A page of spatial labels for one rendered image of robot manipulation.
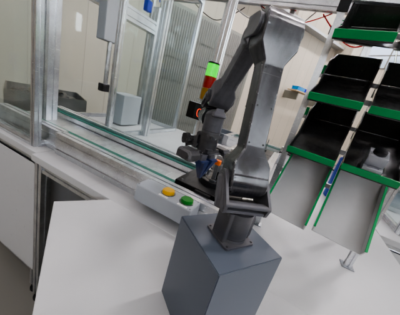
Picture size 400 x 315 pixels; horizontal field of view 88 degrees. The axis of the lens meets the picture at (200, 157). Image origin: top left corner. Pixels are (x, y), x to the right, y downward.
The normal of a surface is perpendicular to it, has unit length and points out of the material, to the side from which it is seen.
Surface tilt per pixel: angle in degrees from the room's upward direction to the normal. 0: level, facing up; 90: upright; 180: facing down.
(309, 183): 45
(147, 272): 0
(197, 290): 90
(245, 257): 0
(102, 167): 90
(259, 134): 76
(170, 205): 90
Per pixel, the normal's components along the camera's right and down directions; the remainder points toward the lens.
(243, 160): 0.27, -0.04
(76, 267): 0.25, -0.92
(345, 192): -0.22, -0.58
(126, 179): -0.42, 0.18
